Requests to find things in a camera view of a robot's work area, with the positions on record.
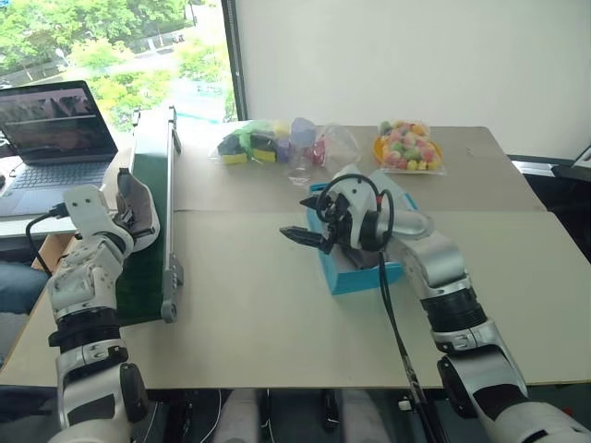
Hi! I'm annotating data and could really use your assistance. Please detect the clear bag of sponges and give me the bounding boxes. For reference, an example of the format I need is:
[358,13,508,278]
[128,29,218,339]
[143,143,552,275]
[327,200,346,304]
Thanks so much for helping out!
[207,118,292,166]

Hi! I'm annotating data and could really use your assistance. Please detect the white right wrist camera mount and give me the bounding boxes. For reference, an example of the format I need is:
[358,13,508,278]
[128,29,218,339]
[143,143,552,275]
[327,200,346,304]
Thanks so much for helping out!
[331,163,385,251]

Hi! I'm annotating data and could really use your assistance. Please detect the clear bag of purple items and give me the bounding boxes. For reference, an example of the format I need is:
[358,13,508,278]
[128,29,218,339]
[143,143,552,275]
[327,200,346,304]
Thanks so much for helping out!
[276,116,361,186]

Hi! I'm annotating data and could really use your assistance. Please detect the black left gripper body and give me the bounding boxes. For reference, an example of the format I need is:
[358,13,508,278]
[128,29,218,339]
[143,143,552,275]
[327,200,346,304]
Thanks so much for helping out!
[108,207,138,233]

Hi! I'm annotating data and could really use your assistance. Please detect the grey beige shoe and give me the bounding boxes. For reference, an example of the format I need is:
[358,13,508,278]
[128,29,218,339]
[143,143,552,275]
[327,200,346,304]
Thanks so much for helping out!
[114,173,162,253]

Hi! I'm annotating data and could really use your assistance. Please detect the black window frame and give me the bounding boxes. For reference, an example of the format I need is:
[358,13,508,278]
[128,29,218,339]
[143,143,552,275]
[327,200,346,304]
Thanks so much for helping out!
[220,0,250,122]

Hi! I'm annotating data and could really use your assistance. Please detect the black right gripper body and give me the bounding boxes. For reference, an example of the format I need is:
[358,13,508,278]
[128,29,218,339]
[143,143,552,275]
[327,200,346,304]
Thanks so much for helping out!
[316,191,355,256]

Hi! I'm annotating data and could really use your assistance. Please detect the grey open laptop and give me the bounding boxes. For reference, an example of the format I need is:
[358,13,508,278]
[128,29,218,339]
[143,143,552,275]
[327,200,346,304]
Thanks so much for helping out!
[0,80,120,218]

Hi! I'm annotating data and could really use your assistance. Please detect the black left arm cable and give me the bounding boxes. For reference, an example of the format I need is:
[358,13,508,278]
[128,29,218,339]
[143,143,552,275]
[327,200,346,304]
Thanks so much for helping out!
[25,202,71,279]

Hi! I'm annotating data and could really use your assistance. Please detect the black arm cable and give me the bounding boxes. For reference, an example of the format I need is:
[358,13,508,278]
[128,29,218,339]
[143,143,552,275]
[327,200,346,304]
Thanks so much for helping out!
[320,174,452,443]
[25,202,71,279]

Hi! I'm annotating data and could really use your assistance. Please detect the blue shoebox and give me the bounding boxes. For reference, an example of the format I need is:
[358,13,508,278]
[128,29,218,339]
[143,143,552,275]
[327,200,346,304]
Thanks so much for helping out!
[307,168,419,296]

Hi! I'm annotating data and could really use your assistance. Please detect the bag of colourful balls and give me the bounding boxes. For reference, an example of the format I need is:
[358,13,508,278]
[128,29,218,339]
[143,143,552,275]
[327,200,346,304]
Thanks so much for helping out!
[372,119,448,176]

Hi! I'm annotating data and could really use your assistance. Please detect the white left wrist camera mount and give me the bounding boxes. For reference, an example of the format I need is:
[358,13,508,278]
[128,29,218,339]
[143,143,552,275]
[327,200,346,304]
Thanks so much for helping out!
[62,184,136,254]

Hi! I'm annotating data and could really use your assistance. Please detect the green conveyor belt silver frame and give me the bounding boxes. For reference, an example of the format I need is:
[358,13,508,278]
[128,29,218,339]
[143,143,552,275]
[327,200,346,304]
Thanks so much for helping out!
[113,105,187,324]

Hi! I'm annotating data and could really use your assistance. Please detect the grey rounded shape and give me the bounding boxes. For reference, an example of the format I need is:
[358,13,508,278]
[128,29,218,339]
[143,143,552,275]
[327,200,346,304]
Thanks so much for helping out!
[216,389,265,443]

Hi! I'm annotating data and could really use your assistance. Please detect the person's leg in jeans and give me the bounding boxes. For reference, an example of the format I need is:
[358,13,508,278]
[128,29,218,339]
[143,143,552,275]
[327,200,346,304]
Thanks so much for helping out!
[0,261,50,316]

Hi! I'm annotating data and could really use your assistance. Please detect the white side desk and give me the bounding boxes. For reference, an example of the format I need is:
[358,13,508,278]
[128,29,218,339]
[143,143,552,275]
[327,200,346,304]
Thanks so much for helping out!
[0,151,116,242]

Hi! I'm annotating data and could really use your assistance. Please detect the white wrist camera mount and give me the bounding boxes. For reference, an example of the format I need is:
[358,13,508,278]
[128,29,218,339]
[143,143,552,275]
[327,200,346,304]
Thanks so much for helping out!
[62,184,136,254]
[331,163,385,251]

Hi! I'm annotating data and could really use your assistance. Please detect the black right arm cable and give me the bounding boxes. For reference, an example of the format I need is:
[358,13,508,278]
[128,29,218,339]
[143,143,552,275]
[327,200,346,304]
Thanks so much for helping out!
[320,174,452,443]

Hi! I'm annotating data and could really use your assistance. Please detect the dark grey shoe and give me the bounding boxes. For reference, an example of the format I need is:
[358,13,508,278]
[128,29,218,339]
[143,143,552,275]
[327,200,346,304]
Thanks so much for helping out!
[339,246,384,271]

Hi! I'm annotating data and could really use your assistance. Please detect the dark furniture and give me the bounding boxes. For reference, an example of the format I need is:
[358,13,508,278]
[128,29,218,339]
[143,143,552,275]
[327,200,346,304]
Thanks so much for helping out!
[506,154,591,264]

